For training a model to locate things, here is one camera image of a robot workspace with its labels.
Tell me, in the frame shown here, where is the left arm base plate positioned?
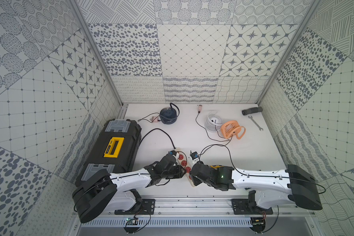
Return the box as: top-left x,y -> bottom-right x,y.
115,199 -> 156,215

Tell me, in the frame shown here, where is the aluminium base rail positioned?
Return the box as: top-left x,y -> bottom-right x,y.
66,196 -> 318,236

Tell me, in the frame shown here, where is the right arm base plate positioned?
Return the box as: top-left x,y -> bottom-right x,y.
231,199 -> 273,215

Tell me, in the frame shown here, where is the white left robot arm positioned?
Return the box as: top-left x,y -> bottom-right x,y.
72,153 -> 186,223

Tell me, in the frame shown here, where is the beige red power strip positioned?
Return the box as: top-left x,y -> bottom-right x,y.
174,147 -> 196,187

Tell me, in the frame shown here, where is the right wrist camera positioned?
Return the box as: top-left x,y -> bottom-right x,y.
189,151 -> 200,165

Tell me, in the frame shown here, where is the black yellow toolbox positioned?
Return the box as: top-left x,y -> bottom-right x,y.
75,119 -> 142,187

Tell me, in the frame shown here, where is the black white fan cable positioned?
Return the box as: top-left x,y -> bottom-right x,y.
195,112 -> 225,143

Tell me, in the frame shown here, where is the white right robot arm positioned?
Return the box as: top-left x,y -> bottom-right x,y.
189,162 -> 323,210

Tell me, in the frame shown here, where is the black cylindrical handle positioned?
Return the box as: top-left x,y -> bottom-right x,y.
242,107 -> 263,116

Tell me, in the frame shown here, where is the silver wrench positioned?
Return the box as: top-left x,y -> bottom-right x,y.
248,116 -> 264,131

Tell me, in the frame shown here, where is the black orange fan cable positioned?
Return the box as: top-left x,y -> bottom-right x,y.
198,136 -> 242,178

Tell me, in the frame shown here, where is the blue fan cable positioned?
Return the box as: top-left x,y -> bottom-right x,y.
137,112 -> 160,122

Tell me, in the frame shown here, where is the dark blue desk fan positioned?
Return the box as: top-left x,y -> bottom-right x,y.
159,103 -> 180,125

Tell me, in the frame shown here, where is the orange desk fan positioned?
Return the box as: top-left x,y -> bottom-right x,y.
220,120 -> 246,140

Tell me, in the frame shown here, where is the black power strip cable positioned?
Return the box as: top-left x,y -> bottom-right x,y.
138,128 -> 178,150

